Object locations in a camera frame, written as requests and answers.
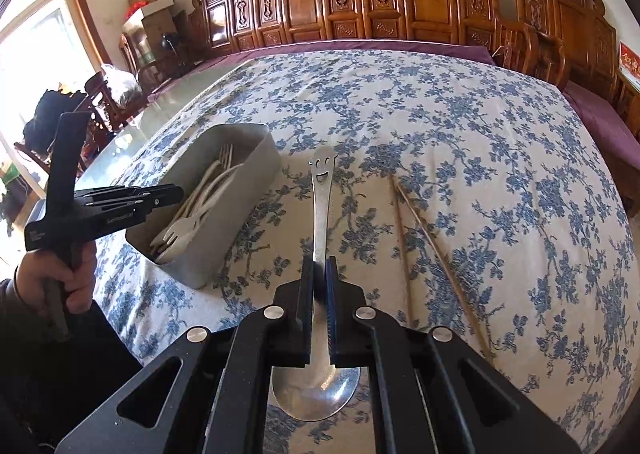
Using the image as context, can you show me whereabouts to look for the large white rice spoon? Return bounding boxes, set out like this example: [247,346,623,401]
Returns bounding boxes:
[151,159,224,263]

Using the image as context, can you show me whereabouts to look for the metal smiley spoon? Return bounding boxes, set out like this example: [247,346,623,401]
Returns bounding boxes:
[272,145,360,422]

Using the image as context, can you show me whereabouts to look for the brown wooden chopstick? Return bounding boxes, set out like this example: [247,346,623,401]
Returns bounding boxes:
[390,178,413,329]
[390,177,494,365]

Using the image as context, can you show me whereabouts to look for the metal fork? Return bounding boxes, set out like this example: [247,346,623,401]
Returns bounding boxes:
[201,143,233,196]

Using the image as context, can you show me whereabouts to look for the person's left hand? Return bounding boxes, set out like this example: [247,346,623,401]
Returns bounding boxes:
[15,242,96,317]

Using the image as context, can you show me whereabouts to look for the black bag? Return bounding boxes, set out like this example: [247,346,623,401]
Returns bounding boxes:
[23,90,86,155]

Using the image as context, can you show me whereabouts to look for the wooden dining chair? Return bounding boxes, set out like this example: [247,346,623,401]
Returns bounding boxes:
[85,72,148,133]

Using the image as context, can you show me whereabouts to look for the grey metal tray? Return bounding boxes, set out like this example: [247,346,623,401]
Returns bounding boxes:
[126,123,281,289]

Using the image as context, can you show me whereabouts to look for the blue floral tablecloth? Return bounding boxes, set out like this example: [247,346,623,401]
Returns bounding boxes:
[96,50,639,453]

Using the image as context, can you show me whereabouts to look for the black desk lamp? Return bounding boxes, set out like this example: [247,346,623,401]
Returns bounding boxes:
[160,32,193,78]

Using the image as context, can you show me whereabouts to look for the stacked cardboard boxes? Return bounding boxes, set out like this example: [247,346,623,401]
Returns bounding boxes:
[122,0,178,66]

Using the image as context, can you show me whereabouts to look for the red greeting card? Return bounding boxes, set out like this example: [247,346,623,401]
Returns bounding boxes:
[620,40,640,82]

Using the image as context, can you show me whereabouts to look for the long carved wooden sofa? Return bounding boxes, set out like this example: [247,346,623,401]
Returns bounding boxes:
[178,0,568,88]

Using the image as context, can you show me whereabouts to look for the carved wooden armchair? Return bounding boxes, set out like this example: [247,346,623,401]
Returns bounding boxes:
[515,0,639,216]

